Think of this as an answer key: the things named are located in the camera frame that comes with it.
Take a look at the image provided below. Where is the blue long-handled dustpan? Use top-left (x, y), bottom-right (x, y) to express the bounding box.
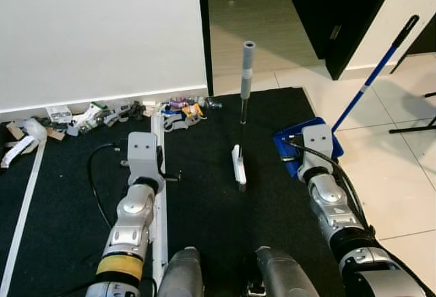
top-left (272, 15), bottom-right (420, 179)

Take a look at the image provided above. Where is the grey-handled white broom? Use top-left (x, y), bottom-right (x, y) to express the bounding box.
top-left (231, 40), bottom-right (257, 193)

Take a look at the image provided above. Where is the black floor mat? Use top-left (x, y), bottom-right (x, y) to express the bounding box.
top-left (0, 87), bottom-right (348, 297)

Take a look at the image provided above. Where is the wide white floor strip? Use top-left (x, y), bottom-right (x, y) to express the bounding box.
top-left (150, 110), bottom-right (169, 290)

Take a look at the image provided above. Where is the thin white floor strip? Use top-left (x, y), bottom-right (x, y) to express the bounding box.
top-left (0, 139), bottom-right (47, 294)

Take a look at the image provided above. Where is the yellow snack wrapper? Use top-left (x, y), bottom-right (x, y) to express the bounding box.
top-left (181, 104), bottom-right (206, 121)

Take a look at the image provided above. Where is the purple snack wrapper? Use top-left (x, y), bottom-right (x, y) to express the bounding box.
top-left (168, 97), bottom-right (189, 110)

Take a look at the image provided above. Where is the black crumpled wrapper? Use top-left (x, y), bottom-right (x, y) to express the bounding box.
top-left (112, 101), bottom-right (146, 122)

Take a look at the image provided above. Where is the clear plastic bottle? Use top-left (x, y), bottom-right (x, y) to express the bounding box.
top-left (202, 97), bottom-right (223, 111)

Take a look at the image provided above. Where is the grey left robot leg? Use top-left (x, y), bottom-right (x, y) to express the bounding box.
top-left (157, 246), bottom-right (204, 297)

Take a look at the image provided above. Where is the grey robot leg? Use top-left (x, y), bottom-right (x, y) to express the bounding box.
top-left (255, 246), bottom-right (321, 297)
top-left (157, 246), bottom-right (204, 297)

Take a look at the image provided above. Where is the green white packet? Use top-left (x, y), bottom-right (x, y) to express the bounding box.
top-left (70, 101), bottom-right (114, 136)

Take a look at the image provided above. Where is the grey right robot leg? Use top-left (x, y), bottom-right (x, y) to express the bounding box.
top-left (255, 246), bottom-right (321, 297)

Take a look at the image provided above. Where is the small white box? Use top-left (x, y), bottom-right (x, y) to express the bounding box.
top-left (46, 105), bottom-right (73, 125)

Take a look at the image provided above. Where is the black door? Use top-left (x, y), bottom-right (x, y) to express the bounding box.
top-left (289, 0), bottom-right (403, 81)

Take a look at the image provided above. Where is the crumpled white paper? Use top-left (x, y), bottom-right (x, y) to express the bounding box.
top-left (0, 119), bottom-right (48, 170)

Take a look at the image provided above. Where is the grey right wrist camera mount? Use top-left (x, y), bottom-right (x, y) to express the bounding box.
top-left (302, 125), bottom-right (335, 170)

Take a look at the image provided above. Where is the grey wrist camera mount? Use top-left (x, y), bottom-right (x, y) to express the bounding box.
top-left (127, 132), bottom-right (166, 190)
top-left (302, 125), bottom-right (335, 170)

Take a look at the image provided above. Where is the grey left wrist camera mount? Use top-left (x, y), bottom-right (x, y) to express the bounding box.
top-left (127, 132), bottom-right (166, 190)

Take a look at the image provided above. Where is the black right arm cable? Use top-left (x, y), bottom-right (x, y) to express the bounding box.
top-left (286, 142), bottom-right (374, 233)

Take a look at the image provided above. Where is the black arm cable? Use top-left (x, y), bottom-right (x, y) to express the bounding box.
top-left (286, 142), bottom-right (374, 233)
top-left (87, 142), bottom-right (131, 231)

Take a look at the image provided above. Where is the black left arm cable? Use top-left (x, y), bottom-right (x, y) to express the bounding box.
top-left (87, 142), bottom-right (131, 231)

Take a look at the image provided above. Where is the black door frame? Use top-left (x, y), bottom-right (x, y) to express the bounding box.
top-left (197, 0), bottom-right (215, 97)

